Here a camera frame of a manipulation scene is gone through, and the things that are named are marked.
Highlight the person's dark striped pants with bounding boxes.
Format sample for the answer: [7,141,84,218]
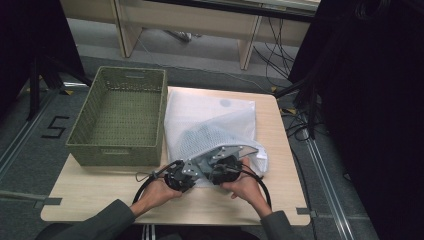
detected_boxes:
[114,223,262,240]

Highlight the metal floor rail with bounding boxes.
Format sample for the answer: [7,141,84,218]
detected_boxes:
[303,135,355,240]
[0,89,58,181]

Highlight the black curtain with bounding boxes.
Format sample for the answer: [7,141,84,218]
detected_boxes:
[288,0,424,240]
[0,0,85,116]

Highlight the person's left hand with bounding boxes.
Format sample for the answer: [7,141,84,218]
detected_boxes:
[130,178,183,218]

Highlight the thin black cord loop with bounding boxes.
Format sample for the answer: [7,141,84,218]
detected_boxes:
[135,170,158,183]

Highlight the white mesh laundry bag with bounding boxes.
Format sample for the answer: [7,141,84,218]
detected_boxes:
[163,89,270,188]

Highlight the blue denim garment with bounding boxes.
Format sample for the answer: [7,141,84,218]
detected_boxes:
[178,128,242,162]

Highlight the black metal stand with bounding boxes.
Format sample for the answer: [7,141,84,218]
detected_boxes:
[25,54,93,122]
[274,75,322,141]

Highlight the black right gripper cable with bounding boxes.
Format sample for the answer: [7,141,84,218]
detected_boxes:
[239,169,273,210]

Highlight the light wooden desk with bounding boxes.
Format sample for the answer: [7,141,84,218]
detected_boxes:
[59,0,322,71]

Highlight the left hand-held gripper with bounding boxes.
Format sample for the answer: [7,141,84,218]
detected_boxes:
[163,159,205,193]

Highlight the grey floor tape strip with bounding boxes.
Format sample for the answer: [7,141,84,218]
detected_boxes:
[0,189,63,210]

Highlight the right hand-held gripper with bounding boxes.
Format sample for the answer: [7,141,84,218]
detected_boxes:
[199,145,260,186]

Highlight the white thing under desk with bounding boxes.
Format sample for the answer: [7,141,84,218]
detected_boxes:
[164,29,203,43]

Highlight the green woven basket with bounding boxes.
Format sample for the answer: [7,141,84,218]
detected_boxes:
[65,65,169,167]

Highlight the black floor cables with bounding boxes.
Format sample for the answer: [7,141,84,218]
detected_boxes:
[279,105,318,142]

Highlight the person's right hand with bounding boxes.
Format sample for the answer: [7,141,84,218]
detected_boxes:
[220,157,273,218]

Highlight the bundle of black cables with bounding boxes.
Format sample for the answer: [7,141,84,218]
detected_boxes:
[252,16,298,88]

